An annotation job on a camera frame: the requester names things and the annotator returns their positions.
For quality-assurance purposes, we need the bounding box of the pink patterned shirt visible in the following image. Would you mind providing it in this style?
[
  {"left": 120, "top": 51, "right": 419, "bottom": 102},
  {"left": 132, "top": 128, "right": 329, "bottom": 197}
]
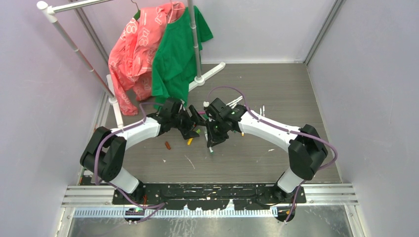
[{"left": 108, "top": 1, "right": 185, "bottom": 116}]

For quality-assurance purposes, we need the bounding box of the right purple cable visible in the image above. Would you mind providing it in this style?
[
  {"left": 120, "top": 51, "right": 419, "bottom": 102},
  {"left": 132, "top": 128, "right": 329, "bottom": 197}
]
[{"left": 205, "top": 86, "right": 338, "bottom": 225}]

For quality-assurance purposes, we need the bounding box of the small marker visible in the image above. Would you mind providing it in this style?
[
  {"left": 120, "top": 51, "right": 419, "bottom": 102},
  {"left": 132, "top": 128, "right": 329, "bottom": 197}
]
[{"left": 227, "top": 96, "right": 243, "bottom": 107}]

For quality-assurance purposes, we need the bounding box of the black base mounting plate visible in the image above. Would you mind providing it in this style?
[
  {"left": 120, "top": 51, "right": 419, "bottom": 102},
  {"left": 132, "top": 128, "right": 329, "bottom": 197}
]
[{"left": 129, "top": 183, "right": 306, "bottom": 211}]

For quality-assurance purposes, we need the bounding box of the green t-shirt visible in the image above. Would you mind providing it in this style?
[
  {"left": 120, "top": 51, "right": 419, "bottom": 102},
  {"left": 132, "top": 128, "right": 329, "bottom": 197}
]
[{"left": 152, "top": 9, "right": 197, "bottom": 104}]

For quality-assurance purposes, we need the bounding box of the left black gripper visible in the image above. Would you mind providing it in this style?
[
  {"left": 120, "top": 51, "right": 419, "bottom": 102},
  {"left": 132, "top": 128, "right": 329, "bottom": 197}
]
[{"left": 171, "top": 105, "right": 206, "bottom": 139}]

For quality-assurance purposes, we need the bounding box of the white clothes rack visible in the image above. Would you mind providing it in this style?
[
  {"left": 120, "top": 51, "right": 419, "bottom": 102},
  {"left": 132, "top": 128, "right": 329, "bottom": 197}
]
[{"left": 36, "top": 0, "right": 226, "bottom": 129}]

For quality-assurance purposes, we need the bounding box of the brown pen cap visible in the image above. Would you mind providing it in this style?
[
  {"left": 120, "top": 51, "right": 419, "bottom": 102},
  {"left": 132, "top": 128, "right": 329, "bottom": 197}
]
[{"left": 165, "top": 141, "right": 171, "bottom": 150}]

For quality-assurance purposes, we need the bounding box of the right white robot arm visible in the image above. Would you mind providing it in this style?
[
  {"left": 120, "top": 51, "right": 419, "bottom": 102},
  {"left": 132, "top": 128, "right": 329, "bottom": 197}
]
[{"left": 203, "top": 98, "right": 328, "bottom": 203}]

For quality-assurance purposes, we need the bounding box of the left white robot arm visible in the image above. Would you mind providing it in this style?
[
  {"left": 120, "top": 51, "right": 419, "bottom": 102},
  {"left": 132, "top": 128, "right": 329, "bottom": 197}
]
[{"left": 80, "top": 98, "right": 205, "bottom": 204}]

